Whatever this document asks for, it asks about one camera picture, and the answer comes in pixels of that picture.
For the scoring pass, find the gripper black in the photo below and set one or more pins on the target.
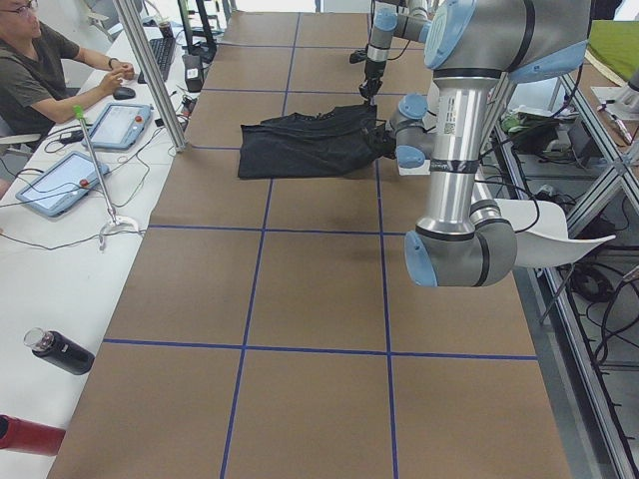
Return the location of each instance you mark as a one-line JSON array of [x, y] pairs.
[[384, 143], [372, 69]]

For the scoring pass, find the black graphic t-shirt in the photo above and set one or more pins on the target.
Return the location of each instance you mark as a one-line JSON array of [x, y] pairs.
[[331, 144]]

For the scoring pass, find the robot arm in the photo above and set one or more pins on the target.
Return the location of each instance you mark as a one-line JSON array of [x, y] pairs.
[[462, 239], [408, 20]]

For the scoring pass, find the white plastic chair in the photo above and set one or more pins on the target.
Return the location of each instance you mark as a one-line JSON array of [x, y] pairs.
[[542, 234]]

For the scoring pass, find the black keyboard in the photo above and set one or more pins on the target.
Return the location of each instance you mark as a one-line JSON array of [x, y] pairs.
[[163, 50]]

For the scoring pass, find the black computer mouse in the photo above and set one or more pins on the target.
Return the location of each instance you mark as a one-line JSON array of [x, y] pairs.
[[124, 93]]

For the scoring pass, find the far teach pendant tablet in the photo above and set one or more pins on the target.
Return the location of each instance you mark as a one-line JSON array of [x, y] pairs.
[[119, 126]]

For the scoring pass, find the teach pendant tablet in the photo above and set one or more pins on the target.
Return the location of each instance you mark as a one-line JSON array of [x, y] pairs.
[[60, 187], [119, 126]]

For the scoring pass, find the reacher grabber tool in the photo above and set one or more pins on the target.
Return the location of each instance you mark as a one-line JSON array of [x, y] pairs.
[[115, 222]]

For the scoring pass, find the near teach pendant tablet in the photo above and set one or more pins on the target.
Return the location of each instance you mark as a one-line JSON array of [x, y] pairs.
[[60, 187]]

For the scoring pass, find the seated person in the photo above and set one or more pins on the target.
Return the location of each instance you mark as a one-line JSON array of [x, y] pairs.
[[34, 95]]

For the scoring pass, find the black water bottle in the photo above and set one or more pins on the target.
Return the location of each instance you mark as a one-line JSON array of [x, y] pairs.
[[59, 350]]

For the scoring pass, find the red bottle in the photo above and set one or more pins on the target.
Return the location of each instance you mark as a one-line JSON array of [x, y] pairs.
[[19, 435]]

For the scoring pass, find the aluminium frame post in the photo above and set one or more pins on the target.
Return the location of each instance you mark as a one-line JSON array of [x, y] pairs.
[[139, 43]]

